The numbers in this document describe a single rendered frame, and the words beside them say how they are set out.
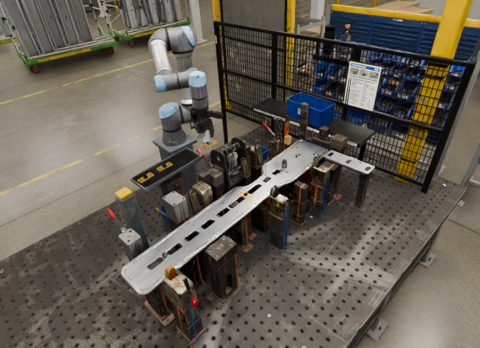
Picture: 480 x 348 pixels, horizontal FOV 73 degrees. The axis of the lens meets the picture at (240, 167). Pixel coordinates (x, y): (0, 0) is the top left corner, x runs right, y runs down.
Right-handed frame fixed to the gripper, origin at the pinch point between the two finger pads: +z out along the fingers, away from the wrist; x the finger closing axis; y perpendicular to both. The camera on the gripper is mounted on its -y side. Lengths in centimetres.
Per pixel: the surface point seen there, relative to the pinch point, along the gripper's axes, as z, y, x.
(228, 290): 55, 27, 40
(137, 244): 26, 52, 10
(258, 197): 29.4, -10.8, 23.9
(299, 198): 38, -33, 33
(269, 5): -20, -199, -149
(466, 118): 131, -394, 24
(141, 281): 29, 59, 27
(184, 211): 25.0, 25.3, 8.8
